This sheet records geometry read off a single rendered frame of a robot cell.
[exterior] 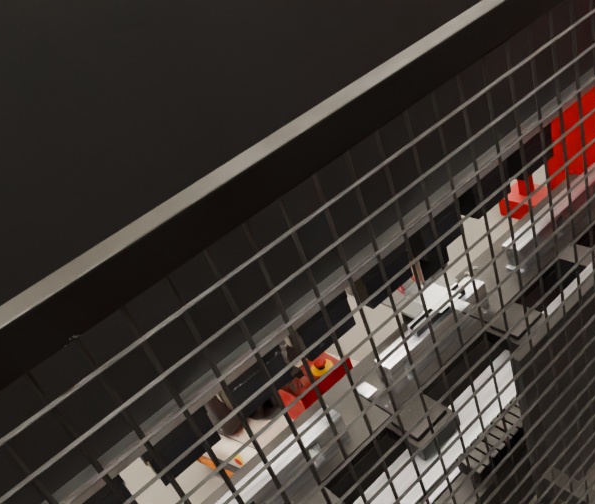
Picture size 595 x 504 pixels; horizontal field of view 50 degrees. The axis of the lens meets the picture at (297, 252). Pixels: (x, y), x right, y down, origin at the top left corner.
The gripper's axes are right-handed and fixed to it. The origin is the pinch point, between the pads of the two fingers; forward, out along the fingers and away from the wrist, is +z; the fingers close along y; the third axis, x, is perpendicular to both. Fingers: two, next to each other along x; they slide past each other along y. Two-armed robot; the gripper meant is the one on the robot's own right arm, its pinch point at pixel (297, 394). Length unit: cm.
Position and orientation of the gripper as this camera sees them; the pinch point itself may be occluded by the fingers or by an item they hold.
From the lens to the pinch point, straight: 201.8
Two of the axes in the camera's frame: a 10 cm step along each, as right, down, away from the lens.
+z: 4.3, 8.3, 3.4
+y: 5.5, 0.5, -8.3
